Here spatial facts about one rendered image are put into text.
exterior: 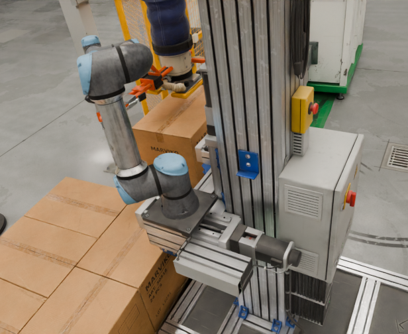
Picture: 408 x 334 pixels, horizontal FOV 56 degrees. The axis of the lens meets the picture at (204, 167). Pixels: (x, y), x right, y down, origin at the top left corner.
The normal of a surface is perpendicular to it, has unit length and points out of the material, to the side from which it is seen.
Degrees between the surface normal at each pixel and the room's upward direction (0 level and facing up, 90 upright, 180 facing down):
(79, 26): 90
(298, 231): 90
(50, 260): 0
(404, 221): 0
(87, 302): 0
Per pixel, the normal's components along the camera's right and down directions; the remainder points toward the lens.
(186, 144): -0.45, 0.59
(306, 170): -0.14, -0.79
